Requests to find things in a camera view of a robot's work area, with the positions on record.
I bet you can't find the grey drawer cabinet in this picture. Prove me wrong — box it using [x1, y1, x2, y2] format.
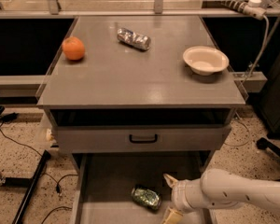
[38, 16, 244, 174]

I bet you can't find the black chair leg with caster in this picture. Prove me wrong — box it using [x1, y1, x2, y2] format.
[256, 138, 280, 158]

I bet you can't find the black floor stand bar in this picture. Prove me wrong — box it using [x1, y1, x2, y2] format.
[4, 150, 50, 224]

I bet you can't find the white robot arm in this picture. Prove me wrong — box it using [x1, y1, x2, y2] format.
[161, 169, 280, 224]

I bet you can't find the open grey middle drawer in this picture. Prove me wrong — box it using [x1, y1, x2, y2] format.
[70, 152, 201, 224]

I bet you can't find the white paper bowl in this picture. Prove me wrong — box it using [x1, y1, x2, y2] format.
[183, 46, 230, 76]

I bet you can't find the black drawer handle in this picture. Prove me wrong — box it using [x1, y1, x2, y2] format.
[129, 134, 158, 144]

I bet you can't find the orange fruit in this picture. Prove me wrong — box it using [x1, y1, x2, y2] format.
[62, 36, 85, 61]

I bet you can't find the crushed silver can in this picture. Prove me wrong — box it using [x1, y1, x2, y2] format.
[117, 28, 151, 50]

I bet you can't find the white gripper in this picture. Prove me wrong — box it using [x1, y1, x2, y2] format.
[161, 174, 205, 224]

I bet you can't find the black floor cable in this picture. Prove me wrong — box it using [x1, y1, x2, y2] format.
[0, 119, 79, 224]

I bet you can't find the white coiled hose fixture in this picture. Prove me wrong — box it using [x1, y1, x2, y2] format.
[216, 0, 266, 21]

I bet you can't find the grey top drawer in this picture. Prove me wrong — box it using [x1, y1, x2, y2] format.
[53, 125, 231, 153]

